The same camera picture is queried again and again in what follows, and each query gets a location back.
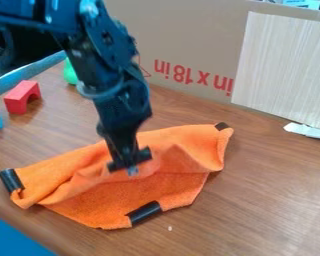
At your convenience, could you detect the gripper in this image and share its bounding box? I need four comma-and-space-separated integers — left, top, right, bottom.
93, 77, 154, 177

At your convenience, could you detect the orange cloth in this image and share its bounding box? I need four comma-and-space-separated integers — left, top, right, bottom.
0, 121, 235, 231

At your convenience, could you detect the green toy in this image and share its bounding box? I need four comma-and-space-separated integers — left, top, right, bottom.
61, 56, 80, 86

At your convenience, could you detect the red arch block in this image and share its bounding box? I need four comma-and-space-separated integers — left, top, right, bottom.
2, 79, 43, 116

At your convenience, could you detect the cardboard box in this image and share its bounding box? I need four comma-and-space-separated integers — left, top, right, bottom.
102, 0, 320, 105

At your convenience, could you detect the white paper scrap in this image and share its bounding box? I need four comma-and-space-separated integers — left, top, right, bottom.
282, 121, 320, 141

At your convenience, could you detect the white board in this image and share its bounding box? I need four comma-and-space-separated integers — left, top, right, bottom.
230, 10, 320, 131

